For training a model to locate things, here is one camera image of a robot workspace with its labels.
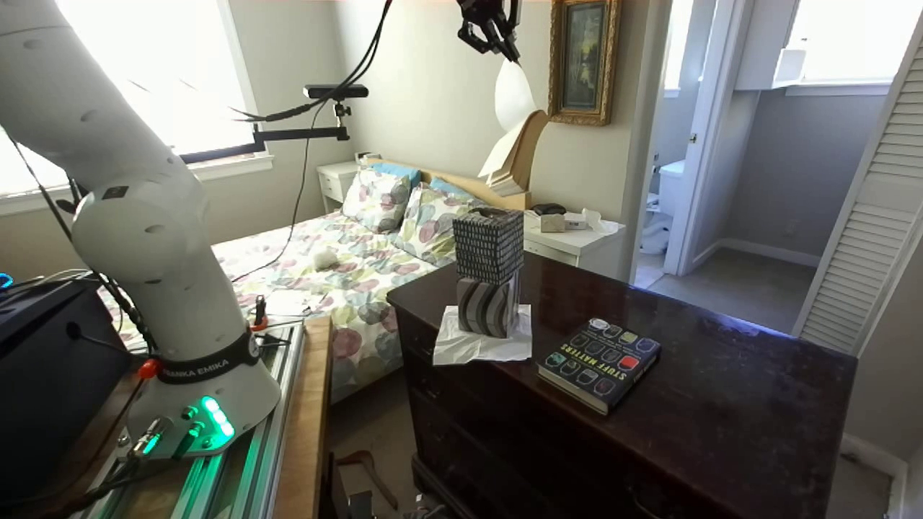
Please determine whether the bed with floral cover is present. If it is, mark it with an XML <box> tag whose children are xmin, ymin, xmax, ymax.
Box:
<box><xmin>103</xmin><ymin>204</ymin><xmax>464</xmax><ymax>404</ymax></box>

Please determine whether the black white patterned tissue box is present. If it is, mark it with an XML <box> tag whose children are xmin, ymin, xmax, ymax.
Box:
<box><xmin>451</xmin><ymin>204</ymin><xmax>527</xmax><ymax>339</ymax></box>

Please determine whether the white room door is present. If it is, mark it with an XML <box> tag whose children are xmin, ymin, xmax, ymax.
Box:
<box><xmin>660</xmin><ymin>0</ymin><xmax>745</xmax><ymax>279</ymax></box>

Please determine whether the white louvered closet door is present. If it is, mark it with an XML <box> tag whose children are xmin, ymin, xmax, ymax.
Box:
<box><xmin>792</xmin><ymin>16</ymin><xmax>923</xmax><ymax>361</ymax></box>

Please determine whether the white nightstand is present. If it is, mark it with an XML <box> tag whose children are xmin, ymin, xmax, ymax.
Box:
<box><xmin>521</xmin><ymin>204</ymin><xmax>628</xmax><ymax>282</ymax></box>

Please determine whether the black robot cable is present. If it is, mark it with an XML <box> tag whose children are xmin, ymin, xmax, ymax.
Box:
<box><xmin>234</xmin><ymin>0</ymin><xmax>397</xmax><ymax>123</ymax></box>

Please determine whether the dark wooden dresser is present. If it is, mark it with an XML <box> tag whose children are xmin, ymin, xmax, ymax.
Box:
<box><xmin>387</xmin><ymin>250</ymin><xmax>859</xmax><ymax>519</ymax></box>

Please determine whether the aluminium rail frame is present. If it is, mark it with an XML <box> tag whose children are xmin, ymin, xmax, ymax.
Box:
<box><xmin>90</xmin><ymin>321</ymin><xmax>311</xmax><ymax>519</ymax></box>

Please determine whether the black camera boom rod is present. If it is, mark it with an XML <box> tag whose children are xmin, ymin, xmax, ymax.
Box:
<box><xmin>175</xmin><ymin>99</ymin><xmax>351</xmax><ymax>166</ymax></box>

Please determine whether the white toilet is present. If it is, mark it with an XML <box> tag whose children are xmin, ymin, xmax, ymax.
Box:
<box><xmin>640</xmin><ymin>155</ymin><xmax>690</xmax><ymax>260</ymax></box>

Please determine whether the floral pillow with blue edge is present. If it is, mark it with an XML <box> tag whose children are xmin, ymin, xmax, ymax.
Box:
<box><xmin>340</xmin><ymin>161</ymin><xmax>420</xmax><ymax>234</ymax></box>

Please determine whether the light wooden robot table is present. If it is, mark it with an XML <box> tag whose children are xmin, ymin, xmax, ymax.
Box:
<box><xmin>272</xmin><ymin>313</ymin><xmax>334</xmax><ymax>519</ymax></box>

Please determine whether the gold framed picture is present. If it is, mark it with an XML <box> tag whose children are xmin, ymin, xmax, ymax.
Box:
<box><xmin>544</xmin><ymin>0</ymin><xmax>624</xmax><ymax>129</ymax></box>

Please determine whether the small dark beige box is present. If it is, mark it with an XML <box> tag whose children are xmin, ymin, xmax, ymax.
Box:
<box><xmin>531</xmin><ymin>198</ymin><xmax>573</xmax><ymax>237</ymax></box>

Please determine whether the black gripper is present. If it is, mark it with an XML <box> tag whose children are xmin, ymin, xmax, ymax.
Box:
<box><xmin>454</xmin><ymin>0</ymin><xmax>526</xmax><ymax>65</ymax></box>

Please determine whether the wooden bed headboard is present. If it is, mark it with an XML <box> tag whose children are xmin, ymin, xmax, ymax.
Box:
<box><xmin>416</xmin><ymin>166</ymin><xmax>534</xmax><ymax>215</ymax></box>

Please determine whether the brown cardboard box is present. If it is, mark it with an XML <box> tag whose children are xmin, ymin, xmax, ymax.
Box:
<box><xmin>329</xmin><ymin>447</ymin><xmax>404</xmax><ymax>519</ymax></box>

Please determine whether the white crumpled tissue paper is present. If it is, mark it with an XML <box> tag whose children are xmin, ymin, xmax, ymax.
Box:
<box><xmin>429</xmin><ymin>302</ymin><xmax>537</xmax><ymax>370</ymax></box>

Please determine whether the black Stuff Matters book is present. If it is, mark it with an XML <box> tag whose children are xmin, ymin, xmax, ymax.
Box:
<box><xmin>534</xmin><ymin>313</ymin><xmax>666</xmax><ymax>419</ymax></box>

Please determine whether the black equipment case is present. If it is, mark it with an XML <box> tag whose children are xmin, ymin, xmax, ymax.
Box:
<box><xmin>0</xmin><ymin>272</ymin><xmax>135</xmax><ymax>504</ymax></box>

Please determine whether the black bar camera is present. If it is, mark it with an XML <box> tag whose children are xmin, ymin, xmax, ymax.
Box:
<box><xmin>302</xmin><ymin>81</ymin><xmax>373</xmax><ymax>104</ymax></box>

